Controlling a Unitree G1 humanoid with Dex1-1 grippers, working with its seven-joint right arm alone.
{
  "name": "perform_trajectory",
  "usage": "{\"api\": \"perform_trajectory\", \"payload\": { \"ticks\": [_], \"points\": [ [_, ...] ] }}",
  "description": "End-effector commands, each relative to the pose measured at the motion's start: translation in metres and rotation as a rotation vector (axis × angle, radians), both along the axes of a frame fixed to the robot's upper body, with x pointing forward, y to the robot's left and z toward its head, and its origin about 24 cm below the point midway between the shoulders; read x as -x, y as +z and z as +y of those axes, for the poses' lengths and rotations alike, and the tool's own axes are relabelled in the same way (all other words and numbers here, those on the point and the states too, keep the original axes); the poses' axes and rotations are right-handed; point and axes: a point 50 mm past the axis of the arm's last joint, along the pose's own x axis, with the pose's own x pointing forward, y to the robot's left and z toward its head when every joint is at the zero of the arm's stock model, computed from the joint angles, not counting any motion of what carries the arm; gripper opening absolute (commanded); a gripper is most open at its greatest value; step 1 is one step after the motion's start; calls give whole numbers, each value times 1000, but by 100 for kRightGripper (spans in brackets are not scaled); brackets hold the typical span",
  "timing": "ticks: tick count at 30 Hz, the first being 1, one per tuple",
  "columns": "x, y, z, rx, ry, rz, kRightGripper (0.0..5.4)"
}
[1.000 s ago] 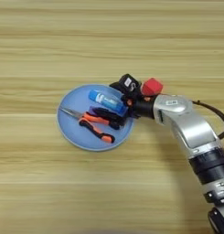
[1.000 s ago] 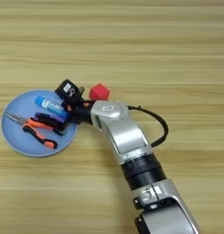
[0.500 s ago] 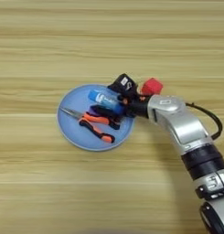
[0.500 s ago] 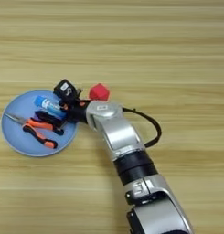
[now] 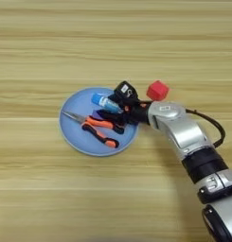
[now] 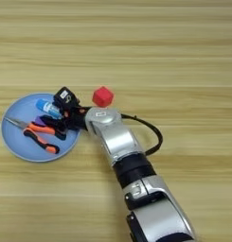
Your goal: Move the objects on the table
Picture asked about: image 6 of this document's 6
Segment red cube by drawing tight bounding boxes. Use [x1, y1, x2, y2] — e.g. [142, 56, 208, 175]
[91, 86, 116, 109]

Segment blue glue stick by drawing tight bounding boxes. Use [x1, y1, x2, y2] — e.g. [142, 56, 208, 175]
[35, 98, 63, 121]

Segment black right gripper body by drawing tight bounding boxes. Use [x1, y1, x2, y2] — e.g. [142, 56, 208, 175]
[62, 105, 92, 131]

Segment black box with white label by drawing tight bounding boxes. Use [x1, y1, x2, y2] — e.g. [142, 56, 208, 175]
[53, 86, 80, 112]

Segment orange and black pliers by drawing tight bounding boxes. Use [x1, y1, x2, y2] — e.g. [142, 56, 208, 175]
[3, 116, 67, 155]

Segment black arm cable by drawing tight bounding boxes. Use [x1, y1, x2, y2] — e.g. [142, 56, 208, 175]
[120, 112, 164, 157]

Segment round blue plate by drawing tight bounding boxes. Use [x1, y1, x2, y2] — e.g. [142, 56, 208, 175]
[0, 92, 81, 164]

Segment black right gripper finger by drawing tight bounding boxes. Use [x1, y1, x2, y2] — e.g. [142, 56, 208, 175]
[40, 114, 69, 131]

